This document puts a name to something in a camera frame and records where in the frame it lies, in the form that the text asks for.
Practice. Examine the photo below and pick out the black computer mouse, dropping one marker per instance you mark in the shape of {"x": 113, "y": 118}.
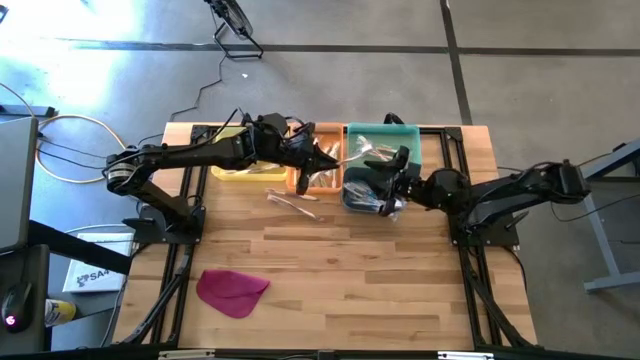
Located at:
{"x": 15, "y": 307}

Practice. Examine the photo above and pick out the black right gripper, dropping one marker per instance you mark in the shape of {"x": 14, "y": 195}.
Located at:
{"x": 410, "y": 182}

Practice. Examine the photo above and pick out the purple toothbrush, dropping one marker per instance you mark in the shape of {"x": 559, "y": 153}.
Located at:
{"x": 260, "y": 168}
{"x": 290, "y": 193}
{"x": 295, "y": 206}

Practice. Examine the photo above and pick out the orange plastic bin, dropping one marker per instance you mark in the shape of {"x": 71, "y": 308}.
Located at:
{"x": 330, "y": 131}

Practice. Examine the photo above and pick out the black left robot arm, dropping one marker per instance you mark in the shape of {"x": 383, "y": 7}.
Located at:
{"x": 200, "y": 152}

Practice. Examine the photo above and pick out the silver bracket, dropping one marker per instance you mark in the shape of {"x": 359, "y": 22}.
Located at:
{"x": 186, "y": 355}
{"x": 465, "y": 355}

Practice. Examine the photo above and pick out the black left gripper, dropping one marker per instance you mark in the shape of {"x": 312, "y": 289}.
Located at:
{"x": 280, "y": 147}

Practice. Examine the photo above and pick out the green toothbrush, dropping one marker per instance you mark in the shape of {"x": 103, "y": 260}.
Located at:
{"x": 333, "y": 175}
{"x": 320, "y": 179}
{"x": 331, "y": 149}

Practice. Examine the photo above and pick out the black floor fan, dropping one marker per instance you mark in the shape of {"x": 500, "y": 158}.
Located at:
{"x": 235, "y": 22}

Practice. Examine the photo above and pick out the small dark teal bin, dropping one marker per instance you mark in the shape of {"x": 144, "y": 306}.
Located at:
{"x": 350, "y": 175}

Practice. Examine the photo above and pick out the yellow plastic bin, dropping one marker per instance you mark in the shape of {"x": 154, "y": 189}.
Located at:
{"x": 240, "y": 176}

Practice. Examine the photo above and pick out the black desk bar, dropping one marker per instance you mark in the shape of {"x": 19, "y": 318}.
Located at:
{"x": 80, "y": 247}

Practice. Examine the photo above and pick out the black table clamp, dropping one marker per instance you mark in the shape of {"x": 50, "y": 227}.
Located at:
{"x": 394, "y": 119}
{"x": 246, "y": 118}

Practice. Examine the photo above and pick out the white printed box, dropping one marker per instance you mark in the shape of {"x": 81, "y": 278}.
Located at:
{"x": 97, "y": 265}

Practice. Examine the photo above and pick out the blue toothbrush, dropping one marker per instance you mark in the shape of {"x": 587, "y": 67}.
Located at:
{"x": 362, "y": 205}
{"x": 397, "y": 207}
{"x": 357, "y": 197}
{"x": 360, "y": 189}

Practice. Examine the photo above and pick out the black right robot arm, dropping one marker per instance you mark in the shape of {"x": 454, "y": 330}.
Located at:
{"x": 500, "y": 192}

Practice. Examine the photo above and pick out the grey metal table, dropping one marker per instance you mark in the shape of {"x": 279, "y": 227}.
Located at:
{"x": 599, "y": 230}

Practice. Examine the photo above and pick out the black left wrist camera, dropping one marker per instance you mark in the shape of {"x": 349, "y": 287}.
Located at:
{"x": 272, "y": 122}

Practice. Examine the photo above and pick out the dark desk top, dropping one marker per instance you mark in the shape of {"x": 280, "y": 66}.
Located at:
{"x": 35, "y": 265}

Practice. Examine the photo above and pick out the orange toothbrush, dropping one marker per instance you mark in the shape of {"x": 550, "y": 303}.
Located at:
{"x": 377, "y": 156}
{"x": 357, "y": 152}
{"x": 385, "y": 148}

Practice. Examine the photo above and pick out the light turquoise plastic bin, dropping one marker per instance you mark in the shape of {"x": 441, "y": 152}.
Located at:
{"x": 385, "y": 132}

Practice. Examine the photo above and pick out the magenta cloth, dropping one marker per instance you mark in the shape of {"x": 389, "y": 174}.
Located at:
{"x": 230, "y": 292}

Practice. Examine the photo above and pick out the yellow spray can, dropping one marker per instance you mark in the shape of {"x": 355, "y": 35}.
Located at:
{"x": 60, "y": 312}

